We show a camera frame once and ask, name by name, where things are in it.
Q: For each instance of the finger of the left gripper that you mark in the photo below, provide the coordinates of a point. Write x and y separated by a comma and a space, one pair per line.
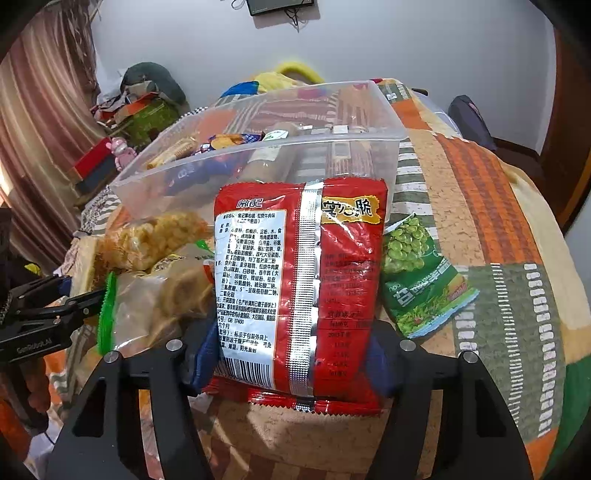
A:
42, 291
77, 309

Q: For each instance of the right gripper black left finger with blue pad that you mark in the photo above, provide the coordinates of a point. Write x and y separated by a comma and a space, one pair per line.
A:
102, 436

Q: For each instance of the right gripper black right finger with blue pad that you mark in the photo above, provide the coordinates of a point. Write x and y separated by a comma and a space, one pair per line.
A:
478, 437

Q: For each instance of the red snack bag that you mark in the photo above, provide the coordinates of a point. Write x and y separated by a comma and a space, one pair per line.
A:
297, 272

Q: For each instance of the cake roll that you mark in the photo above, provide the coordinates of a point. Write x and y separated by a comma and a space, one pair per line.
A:
271, 163

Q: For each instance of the left hand orange glove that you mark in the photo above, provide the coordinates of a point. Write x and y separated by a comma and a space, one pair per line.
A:
34, 372

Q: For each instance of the popcorn snack bag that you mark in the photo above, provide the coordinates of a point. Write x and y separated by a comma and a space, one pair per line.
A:
139, 245

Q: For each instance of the patchwork striped bed blanket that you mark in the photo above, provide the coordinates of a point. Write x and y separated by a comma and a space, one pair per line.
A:
531, 321

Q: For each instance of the red and black gift box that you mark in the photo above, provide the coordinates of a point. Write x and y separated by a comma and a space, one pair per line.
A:
94, 169

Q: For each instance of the pink plush toy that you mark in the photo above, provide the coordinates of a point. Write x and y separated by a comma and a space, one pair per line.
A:
123, 153

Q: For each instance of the green peas snack packet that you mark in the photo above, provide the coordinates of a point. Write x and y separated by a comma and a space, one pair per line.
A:
420, 288

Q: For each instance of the sandwich biscuit packet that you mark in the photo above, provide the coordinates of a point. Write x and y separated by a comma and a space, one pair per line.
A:
180, 149

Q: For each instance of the green cardboard box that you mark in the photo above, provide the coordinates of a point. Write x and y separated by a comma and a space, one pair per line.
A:
142, 121

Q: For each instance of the blue cracker packet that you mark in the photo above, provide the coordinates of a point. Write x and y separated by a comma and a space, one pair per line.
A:
211, 164

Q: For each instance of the pink striped curtain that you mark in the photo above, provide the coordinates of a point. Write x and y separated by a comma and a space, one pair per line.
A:
48, 86

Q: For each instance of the brown wooden door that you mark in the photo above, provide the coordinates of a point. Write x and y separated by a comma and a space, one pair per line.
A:
565, 156

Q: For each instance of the colourful patch pillow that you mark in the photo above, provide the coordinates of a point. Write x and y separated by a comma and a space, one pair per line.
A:
263, 83

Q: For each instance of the brown striped wafer packet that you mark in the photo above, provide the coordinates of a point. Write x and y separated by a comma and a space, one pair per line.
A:
349, 158

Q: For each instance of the clear plastic storage bin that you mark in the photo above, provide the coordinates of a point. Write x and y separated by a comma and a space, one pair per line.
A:
323, 113

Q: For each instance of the grey backpack on floor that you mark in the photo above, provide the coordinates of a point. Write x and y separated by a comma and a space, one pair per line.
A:
466, 115

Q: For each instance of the small black wall monitor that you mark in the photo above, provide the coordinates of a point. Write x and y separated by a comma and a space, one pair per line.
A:
261, 7

